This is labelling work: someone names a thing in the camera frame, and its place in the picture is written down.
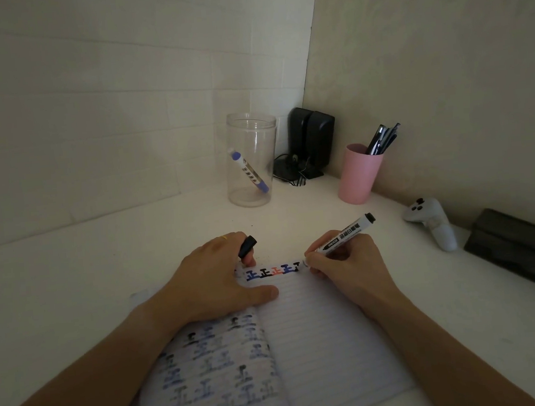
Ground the person's left forearm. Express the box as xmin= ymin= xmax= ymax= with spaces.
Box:
xmin=0 ymin=294 xmax=198 ymax=406

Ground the black cable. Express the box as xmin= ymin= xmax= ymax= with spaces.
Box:
xmin=270 ymin=152 xmax=311 ymax=189

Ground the dark rectangular box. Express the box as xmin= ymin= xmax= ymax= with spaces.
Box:
xmin=461 ymin=205 xmax=535 ymax=310

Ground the white marker with blue cap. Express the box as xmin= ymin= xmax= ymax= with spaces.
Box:
xmin=228 ymin=146 xmax=270 ymax=198

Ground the black speaker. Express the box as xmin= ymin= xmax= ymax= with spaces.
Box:
xmin=286 ymin=106 xmax=323 ymax=180
xmin=305 ymin=109 xmax=341 ymax=178

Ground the pink cup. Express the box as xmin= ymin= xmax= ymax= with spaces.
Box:
xmin=334 ymin=141 xmax=389 ymax=207

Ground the lined notebook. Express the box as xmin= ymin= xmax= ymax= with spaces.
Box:
xmin=100 ymin=249 xmax=420 ymax=406

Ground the white game controller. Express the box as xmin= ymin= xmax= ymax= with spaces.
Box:
xmin=400 ymin=195 xmax=459 ymax=257

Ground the person's right hand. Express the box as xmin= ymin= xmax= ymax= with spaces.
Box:
xmin=302 ymin=230 xmax=402 ymax=322

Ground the person's right forearm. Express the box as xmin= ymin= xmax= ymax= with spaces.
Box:
xmin=363 ymin=276 xmax=535 ymax=406

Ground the white marker with black end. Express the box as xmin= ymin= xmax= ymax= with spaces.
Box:
xmin=300 ymin=212 xmax=380 ymax=268

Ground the person's left hand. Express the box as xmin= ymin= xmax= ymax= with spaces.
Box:
xmin=160 ymin=228 xmax=282 ymax=329

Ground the clear plastic jar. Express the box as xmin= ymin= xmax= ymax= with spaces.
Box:
xmin=221 ymin=109 xmax=285 ymax=210

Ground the black marker cap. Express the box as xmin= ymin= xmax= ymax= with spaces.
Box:
xmin=237 ymin=234 xmax=260 ymax=260

